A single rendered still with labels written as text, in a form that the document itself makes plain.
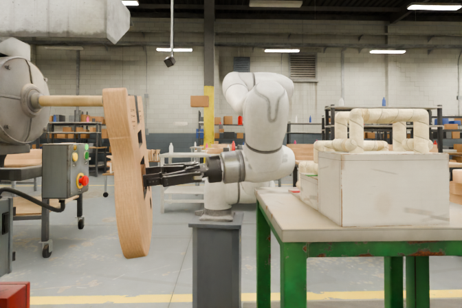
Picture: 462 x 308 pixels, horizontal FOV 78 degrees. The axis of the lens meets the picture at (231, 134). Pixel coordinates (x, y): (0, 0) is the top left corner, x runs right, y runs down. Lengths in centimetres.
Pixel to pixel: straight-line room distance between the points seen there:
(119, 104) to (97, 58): 1276
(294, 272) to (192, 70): 1172
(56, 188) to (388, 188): 107
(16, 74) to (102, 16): 32
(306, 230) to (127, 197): 40
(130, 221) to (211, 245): 98
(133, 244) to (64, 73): 1319
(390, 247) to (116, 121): 68
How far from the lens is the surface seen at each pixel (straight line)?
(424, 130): 84
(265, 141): 72
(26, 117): 102
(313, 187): 90
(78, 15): 85
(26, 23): 90
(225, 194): 156
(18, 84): 100
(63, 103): 97
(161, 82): 1235
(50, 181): 123
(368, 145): 95
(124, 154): 65
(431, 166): 84
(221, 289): 167
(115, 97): 61
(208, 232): 157
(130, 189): 64
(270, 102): 68
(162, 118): 1215
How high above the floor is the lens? 114
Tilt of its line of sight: 1 degrees up
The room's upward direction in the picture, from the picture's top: straight up
